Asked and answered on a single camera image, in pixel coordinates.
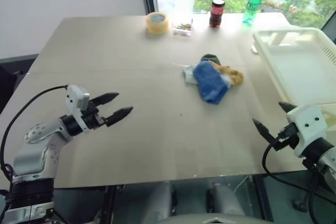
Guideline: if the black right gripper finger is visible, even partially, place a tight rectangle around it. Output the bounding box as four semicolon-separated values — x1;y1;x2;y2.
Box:
278;101;298;116
252;118;280;153

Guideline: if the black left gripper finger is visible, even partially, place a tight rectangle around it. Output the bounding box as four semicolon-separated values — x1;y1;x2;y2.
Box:
104;106;134;127
90;92;120;107

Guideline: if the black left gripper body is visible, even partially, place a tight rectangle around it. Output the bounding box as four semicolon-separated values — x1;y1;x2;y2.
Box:
83;100;108;130

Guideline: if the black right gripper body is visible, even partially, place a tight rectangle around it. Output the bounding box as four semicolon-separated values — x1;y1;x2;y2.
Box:
272;126;300;153

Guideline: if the blue cloth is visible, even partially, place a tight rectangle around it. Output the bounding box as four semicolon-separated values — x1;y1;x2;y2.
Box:
193;60;232;105

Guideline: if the white plastic basket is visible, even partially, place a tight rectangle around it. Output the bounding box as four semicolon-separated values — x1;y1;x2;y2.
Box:
252;27;336;120

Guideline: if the small clear parts box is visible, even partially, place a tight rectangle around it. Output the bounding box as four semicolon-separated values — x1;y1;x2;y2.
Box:
172;22;194;37

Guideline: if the yellow cloth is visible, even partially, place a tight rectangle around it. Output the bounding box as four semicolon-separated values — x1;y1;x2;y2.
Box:
209;61;244;86

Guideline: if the white basket support stand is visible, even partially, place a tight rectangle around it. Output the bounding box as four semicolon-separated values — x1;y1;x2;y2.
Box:
251;31;287;54

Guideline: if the white cloth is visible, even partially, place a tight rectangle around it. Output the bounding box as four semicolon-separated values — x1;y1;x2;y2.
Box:
183;65;232;87

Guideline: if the clear packing tape roll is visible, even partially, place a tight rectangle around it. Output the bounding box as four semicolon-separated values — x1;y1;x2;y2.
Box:
145;12;170;35

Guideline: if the black table leg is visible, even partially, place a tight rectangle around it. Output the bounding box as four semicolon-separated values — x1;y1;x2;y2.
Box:
101;186;118;224

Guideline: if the dark green cloth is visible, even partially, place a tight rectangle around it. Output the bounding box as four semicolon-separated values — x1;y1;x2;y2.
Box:
201;54;221;65

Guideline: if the green bottle with yellow cap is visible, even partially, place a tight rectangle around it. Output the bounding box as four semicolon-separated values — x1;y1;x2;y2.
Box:
241;0;264;24

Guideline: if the cola bottle with red cap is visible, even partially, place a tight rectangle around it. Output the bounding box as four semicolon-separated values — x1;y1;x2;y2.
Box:
209;0;226;28

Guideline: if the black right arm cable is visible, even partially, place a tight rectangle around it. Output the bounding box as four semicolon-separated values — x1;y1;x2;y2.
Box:
262;124;336;224

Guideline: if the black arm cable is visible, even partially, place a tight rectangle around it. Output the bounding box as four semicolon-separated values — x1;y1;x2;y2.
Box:
262;124;336;224
0;84;69;183

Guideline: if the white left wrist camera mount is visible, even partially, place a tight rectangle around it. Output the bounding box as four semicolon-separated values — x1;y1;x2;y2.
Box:
65;84;91;132

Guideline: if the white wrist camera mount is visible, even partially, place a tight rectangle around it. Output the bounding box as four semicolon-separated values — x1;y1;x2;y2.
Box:
65;84;91;132
286;104;328;158

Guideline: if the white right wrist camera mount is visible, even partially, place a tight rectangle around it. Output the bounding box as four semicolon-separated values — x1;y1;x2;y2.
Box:
286;104;328;158

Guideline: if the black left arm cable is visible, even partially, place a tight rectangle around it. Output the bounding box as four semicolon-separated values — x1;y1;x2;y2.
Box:
0;84;69;183

